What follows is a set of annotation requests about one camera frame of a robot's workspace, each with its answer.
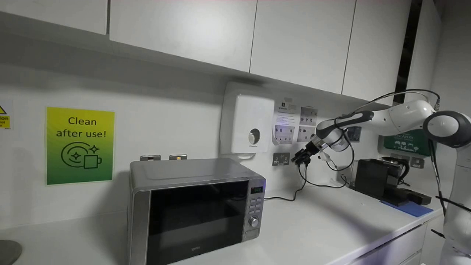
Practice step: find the silver double socket plate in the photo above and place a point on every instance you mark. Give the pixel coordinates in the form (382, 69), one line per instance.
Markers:
(281, 159)

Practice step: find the dark grey wall sign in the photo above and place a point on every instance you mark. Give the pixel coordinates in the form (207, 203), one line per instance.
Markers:
(354, 134)

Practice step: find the wall power outlet panel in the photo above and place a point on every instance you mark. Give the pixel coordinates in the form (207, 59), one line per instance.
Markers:
(286, 122)

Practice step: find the green wall sign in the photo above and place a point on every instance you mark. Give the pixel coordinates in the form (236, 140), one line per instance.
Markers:
(406, 144)

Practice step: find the white wall dispenser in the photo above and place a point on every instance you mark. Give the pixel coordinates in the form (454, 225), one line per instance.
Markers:
(253, 122)

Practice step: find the white upper cabinet door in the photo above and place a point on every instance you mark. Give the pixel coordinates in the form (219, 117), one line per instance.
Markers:
(376, 48)
(49, 11)
(303, 41)
(182, 29)

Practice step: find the green clean after use poster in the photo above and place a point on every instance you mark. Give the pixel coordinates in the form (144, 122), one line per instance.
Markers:
(82, 147)

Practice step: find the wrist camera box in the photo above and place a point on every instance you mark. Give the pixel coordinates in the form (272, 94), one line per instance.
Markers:
(339, 138)

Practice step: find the yellow warning sticker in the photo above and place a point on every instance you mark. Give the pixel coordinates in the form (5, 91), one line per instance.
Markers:
(4, 117)

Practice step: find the black coffee machine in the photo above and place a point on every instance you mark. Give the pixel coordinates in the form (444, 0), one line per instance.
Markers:
(370, 178)

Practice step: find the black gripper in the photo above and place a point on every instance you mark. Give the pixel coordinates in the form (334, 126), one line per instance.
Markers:
(316, 147)

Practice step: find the blue mat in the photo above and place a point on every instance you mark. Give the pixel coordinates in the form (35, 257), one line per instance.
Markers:
(414, 209)

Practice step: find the grey wall outlet plate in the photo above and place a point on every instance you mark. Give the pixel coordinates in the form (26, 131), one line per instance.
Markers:
(345, 175)

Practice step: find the silver lidded jar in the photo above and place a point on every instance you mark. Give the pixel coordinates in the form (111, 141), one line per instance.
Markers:
(178, 156)
(151, 157)

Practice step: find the small silver wall socket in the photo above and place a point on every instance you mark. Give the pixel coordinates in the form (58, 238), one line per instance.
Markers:
(417, 162)

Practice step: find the silver microwave oven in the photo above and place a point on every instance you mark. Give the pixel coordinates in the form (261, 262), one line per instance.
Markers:
(197, 215)

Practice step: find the dark grey round object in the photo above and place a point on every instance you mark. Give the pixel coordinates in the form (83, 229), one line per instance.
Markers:
(10, 251)

